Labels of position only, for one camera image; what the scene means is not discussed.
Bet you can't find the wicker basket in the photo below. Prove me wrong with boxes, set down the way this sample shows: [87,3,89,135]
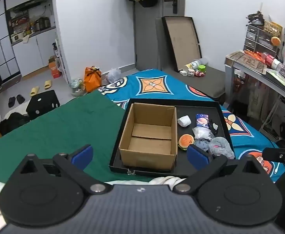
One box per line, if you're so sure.
[264,20,283,38]

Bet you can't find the clear bag of greens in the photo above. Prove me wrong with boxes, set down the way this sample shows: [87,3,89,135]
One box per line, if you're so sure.
[70,78,86,96]

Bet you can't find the black box lid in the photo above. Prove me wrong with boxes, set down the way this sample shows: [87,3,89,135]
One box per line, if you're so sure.
[161,16,203,73]

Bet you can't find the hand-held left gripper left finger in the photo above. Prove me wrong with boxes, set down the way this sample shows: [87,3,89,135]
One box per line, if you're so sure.
[9,144,114,196]

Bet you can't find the green blanket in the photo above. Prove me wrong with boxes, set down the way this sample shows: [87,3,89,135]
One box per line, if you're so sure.
[0,90,158,184]

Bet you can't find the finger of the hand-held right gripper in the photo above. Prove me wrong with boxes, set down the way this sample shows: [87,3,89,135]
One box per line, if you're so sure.
[263,147,285,164]

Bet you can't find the range hood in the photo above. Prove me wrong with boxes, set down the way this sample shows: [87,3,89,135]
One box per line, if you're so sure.
[10,0,42,12]

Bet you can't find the dark blue-grey plush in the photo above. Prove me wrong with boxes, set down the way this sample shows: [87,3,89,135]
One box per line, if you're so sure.
[195,138,210,152]

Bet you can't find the black heart cushion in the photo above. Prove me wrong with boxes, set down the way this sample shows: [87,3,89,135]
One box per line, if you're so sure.
[209,119,220,136]

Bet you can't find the black door handle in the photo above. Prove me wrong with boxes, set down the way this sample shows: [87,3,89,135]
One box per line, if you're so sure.
[164,0,178,14]

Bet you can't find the black dice stool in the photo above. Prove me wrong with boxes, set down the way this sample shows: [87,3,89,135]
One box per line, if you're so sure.
[26,90,60,120]

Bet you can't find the dark ornament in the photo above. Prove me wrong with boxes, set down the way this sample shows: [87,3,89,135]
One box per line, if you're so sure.
[246,10,265,25]

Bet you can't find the light grey fluffy plush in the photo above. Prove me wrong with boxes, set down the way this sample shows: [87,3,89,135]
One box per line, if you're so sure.
[208,137,235,160]

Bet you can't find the orange packet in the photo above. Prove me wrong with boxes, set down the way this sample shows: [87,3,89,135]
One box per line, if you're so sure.
[243,50,265,59]

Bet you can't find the orange bag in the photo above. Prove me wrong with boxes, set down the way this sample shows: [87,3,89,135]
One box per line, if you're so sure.
[84,66,102,93]

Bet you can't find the white soft lump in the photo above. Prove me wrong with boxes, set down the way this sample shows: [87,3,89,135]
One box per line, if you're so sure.
[177,115,191,127]

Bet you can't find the blue snack packet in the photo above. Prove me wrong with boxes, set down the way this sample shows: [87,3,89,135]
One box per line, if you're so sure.
[196,113,209,128]

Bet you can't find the beige tote bag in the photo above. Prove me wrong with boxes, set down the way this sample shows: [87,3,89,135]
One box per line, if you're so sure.
[247,80,273,120]

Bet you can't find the brown cardboard box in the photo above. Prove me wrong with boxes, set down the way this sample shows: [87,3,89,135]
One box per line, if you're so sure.
[118,103,177,171]

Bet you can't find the orange carton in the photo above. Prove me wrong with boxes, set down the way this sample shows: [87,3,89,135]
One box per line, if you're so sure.
[48,58,61,79]

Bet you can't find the grey drawer organizer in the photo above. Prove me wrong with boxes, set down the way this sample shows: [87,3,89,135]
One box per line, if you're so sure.
[243,24,280,54]

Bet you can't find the black shallow tray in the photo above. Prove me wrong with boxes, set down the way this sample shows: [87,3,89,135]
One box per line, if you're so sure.
[109,98,235,178]

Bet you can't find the cream crumpled cloth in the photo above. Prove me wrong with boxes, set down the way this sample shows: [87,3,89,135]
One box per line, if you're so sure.
[150,175,187,186]

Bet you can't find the white kitchen cabinet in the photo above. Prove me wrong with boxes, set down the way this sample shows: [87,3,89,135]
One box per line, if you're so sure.
[11,27,60,77]

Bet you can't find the grey door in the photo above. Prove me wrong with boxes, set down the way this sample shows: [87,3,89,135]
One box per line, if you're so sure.
[134,0,186,72]

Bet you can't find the white plastic bag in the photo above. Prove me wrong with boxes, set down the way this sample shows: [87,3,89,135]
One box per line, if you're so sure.
[107,68,121,83]

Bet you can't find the patterned board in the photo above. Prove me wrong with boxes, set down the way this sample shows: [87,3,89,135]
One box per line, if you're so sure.
[226,51,267,74]

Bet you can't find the grey desk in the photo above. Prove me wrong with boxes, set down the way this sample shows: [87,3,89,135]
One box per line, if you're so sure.
[225,51,285,137]

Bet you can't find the watermelon slice toy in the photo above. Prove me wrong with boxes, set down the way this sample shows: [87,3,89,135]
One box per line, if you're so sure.
[178,134,195,151]

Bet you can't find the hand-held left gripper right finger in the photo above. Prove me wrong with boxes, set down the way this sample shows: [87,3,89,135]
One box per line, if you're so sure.
[173,144,274,195]

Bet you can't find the green and white packet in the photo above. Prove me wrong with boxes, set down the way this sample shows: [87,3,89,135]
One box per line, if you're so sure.
[266,68,285,88]

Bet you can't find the blue printed blanket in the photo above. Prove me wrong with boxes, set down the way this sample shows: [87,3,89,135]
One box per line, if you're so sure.
[94,69,285,184]

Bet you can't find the white narrow rack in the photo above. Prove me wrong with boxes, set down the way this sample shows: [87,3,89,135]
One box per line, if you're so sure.
[52,38,69,84]

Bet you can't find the row of kitchen jars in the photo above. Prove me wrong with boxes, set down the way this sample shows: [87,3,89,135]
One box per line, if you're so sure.
[10,16,52,36]

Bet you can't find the black clothes heap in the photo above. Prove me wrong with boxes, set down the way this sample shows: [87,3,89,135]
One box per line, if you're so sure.
[0,112,31,136]

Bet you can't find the grey mattress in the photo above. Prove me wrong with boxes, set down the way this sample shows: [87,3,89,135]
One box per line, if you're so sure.
[156,18,226,98]

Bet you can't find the clear bag of white stuffing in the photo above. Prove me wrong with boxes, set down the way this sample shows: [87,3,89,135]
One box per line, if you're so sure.
[192,126,212,140]

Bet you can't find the plastic bottle with red label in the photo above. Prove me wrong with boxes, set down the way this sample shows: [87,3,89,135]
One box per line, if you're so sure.
[262,52,285,79]

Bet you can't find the black framed sliding door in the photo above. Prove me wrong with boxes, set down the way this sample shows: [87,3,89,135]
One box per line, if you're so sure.
[0,0,21,84]

